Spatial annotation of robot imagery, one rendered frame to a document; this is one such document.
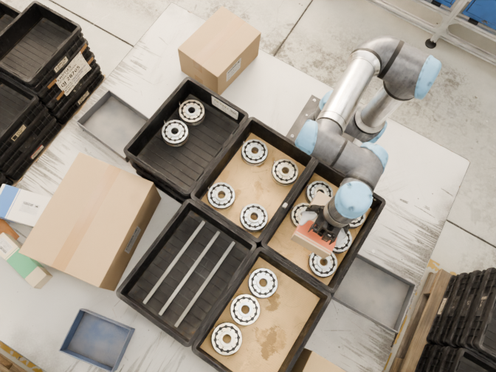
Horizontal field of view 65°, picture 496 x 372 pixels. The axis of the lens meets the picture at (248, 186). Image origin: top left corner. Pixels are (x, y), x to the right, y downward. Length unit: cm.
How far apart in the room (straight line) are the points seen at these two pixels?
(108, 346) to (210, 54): 121
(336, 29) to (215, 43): 146
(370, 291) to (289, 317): 38
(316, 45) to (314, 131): 205
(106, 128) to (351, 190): 120
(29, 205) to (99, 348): 59
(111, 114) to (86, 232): 60
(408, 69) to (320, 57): 175
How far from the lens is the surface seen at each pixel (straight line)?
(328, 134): 95
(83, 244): 146
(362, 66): 114
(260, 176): 153
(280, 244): 147
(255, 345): 144
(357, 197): 89
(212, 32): 183
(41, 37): 246
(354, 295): 164
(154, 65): 194
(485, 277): 217
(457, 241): 270
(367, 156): 96
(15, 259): 169
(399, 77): 122
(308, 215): 116
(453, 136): 295
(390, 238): 173
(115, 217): 145
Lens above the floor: 226
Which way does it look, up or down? 71 degrees down
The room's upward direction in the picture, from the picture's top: 12 degrees clockwise
